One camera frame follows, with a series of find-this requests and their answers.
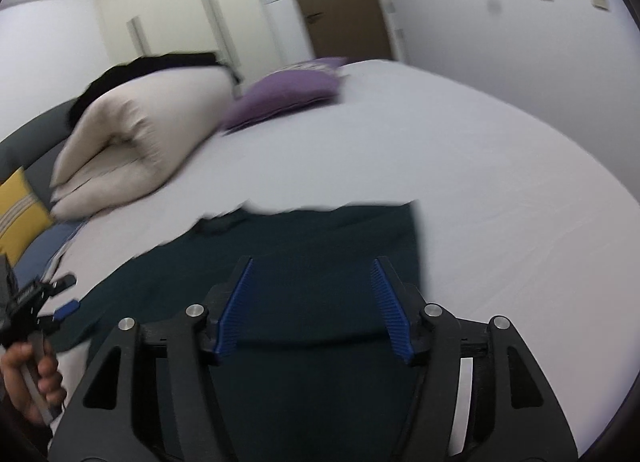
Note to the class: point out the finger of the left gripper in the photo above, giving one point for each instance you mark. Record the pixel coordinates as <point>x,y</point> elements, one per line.
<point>62,284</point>
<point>66,310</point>

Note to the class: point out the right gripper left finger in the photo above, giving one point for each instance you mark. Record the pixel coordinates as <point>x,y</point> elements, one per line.
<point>149,385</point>

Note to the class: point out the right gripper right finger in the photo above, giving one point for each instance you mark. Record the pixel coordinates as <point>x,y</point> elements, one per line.
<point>514,414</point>

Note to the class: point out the dark green sweater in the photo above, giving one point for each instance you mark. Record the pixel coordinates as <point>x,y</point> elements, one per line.
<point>313,376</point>

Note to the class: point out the person left hand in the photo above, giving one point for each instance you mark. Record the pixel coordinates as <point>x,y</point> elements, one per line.
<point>34,387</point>

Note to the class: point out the blue pillow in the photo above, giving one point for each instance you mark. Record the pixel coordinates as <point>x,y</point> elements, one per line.
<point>44,252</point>

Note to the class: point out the yellow cushion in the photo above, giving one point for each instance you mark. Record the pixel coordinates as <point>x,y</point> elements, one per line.
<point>23,216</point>

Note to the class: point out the beige folded duvet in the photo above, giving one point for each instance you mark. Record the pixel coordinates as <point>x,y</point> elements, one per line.
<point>132,139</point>

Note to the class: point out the white bed sheet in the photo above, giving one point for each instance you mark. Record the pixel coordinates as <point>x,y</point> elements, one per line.
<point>515,219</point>

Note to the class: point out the black garment on duvet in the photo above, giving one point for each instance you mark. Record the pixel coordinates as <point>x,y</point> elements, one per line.
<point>140,67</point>

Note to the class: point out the purple cushion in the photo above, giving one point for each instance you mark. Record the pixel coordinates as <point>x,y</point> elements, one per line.
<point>294,87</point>

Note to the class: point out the cream wardrobe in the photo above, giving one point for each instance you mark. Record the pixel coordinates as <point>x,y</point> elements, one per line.
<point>237,31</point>

